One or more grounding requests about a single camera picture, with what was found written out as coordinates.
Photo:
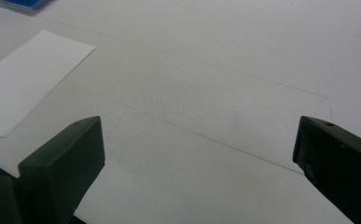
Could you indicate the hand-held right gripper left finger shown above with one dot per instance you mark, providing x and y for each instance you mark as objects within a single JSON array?
[{"x": 61, "y": 168}]

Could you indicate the white paper sheet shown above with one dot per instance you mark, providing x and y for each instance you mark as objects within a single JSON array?
[{"x": 29, "y": 81}]

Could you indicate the blue box with clear lid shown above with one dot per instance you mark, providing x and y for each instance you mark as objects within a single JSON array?
[{"x": 22, "y": 3}]

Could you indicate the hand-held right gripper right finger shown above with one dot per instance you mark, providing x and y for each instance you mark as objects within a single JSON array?
[{"x": 343, "y": 165}]

